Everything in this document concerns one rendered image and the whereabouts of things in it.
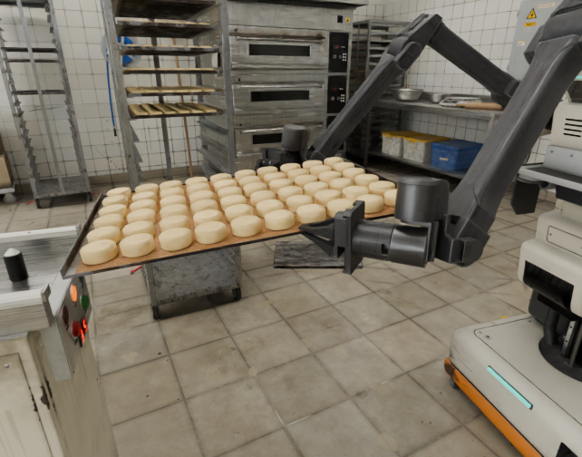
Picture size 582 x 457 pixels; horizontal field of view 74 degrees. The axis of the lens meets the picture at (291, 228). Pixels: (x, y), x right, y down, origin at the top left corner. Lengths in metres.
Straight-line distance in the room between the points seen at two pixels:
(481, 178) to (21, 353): 0.77
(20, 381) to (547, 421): 1.37
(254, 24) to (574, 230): 3.55
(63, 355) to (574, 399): 1.42
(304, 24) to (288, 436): 3.88
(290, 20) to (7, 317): 4.04
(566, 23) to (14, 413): 1.08
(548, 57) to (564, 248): 0.76
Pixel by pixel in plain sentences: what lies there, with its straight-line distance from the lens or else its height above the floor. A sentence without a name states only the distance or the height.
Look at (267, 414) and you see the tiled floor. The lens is 1.66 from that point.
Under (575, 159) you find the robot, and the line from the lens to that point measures 1.30.
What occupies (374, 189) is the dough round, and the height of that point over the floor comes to 1.02.
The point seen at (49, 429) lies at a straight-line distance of 0.88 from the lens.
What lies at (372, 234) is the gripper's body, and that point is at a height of 1.01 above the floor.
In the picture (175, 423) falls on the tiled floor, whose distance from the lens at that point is 1.68.
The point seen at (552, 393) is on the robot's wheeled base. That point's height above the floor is 0.28.
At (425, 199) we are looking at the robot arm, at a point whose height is 1.07.
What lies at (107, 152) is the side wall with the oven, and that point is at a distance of 5.03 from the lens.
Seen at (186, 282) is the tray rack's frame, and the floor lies 0.15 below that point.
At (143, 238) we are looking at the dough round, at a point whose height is 0.99.
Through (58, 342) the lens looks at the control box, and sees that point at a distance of 0.82.
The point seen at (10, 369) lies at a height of 0.78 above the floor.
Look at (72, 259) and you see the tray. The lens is 0.68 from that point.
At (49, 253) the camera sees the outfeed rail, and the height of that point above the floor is 0.85.
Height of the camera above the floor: 1.23
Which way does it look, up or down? 22 degrees down
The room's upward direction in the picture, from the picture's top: straight up
